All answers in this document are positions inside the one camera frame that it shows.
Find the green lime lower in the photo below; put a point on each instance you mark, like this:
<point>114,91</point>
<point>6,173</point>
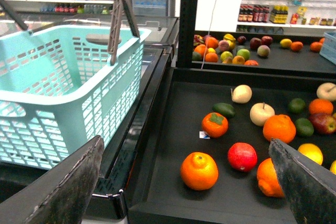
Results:
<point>304,127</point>

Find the large bumpy orange centre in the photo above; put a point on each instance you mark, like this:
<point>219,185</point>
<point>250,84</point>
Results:
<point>280,127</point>

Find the white round pear centre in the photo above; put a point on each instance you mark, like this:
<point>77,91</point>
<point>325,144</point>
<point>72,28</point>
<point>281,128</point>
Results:
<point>260,112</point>

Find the large orange front left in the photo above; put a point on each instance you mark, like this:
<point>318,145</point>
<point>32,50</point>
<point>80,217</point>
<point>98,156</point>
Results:
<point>199,171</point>

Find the small blue basket rear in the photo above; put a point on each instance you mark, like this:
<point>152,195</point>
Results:
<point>328,48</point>

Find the green lime upper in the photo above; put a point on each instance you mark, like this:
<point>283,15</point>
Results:
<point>296,106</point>

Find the dark green avocado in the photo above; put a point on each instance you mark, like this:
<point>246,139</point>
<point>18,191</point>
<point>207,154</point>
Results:
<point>224,109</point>

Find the orange under right finger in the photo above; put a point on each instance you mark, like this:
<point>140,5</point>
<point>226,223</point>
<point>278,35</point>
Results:
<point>267,180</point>

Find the red peach fruit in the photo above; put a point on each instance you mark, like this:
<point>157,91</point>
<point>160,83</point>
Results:
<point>242,157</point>

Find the red apple in cluster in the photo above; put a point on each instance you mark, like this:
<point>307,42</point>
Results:
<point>323,123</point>

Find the white price label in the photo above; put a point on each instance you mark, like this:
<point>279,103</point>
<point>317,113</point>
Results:
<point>203,135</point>

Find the white pear with stem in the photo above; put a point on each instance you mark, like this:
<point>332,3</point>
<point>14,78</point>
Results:
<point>326,91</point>

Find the black shelf upright post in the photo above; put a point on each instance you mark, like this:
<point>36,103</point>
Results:
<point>188,10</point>

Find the green lime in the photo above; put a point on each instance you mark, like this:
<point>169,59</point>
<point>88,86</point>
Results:
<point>304,127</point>
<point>296,106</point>

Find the white pear left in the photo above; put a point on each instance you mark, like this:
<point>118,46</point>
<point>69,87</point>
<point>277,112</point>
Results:
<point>241,94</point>

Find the light blue shopping basket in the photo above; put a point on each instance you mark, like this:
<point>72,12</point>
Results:
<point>63,85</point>

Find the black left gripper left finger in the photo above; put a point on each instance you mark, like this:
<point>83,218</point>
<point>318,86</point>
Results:
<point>62,194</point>

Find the small orange tangerine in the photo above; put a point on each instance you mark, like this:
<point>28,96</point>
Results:
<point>320,106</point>

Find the black rear fruit tray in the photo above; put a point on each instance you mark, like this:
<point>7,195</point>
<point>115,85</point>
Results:
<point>282,61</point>

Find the orange persimmon green calyx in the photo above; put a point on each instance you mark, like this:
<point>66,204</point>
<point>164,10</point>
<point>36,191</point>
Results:
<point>214,125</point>

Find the yellow lemon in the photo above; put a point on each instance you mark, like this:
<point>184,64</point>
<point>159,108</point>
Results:
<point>312,152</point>

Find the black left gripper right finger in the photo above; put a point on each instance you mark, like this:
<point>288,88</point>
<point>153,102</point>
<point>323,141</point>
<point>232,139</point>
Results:
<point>308,187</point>

